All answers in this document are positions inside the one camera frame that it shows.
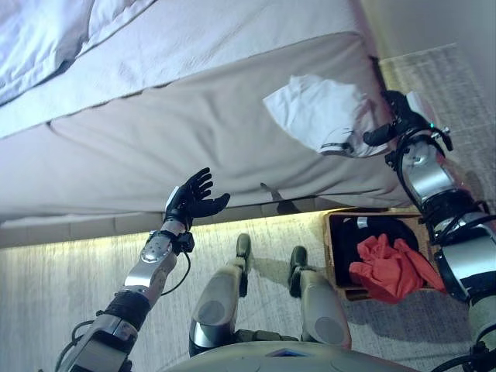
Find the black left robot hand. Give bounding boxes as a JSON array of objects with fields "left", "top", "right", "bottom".
[{"left": 164, "top": 167, "right": 232, "bottom": 233}]

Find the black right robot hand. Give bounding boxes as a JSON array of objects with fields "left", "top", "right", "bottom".
[{"left": 363, "top": 90, "right": 431, "bottom": 147}]

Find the white garment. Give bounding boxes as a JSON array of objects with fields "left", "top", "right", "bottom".
[{"left": 263, "top": 74, "right": 388, "bottom": 158}]

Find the black garment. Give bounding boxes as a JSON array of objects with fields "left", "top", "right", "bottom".
[{"left": 332, "top": 216, "right": 427, "bottom": 288}]

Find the red garment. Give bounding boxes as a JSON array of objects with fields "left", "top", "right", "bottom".
[{"left": 348, "top": 233, "right": 446, "bottom": 305}]

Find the bed with beige cover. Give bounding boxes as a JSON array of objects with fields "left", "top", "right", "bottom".
[{"left": 0, "top": 33, "right": 412, "bottom": 224}]

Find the woven wicker laundry basket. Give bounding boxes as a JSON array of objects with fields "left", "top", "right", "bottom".
[{"left": 323, "top": 208, "right": 446, "bottom": 301}]

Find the white bed sheet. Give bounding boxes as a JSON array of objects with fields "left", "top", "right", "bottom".
[{"left": 0, "top": 0, "right": 373, "bottom": 139}]

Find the silver left robot leg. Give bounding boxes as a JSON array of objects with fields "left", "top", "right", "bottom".
[{"left": 188, "top": 232, "right": 253, "bottom": 357}]

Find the silver robot leg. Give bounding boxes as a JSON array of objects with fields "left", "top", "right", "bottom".
[
  {"left": 188, "top": 232, "right": 253, "bottom": 357},
  {"left": 288, "top": 246, "right": 352, "bottom": 352}
]

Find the grey striped floor rug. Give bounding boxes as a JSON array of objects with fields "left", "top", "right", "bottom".
[{"left": 0, "top": 44, "right": 496, "bottom": 372}]

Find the silver right robot leg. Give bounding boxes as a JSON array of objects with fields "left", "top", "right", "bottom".
[{"left": 288, "top": 246, "right": 352, "bottom": 352}]

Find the grey robot torso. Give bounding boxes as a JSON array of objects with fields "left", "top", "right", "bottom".
[{"left": 166, "top": 339, "right": 419, "bottom": 372}]

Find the white duvet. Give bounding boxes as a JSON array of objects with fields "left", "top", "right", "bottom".
[{"left": 0, "top": 0, "right": 156, "bottom": 105}]

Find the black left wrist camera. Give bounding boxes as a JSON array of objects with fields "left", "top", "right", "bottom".
[{"left": 172, "top": 230, "right": 195, "bottom": 255}]

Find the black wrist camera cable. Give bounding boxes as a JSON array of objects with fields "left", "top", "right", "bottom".
[{"left": 160, "top": 251, "right": 192, "bottom": 298}]

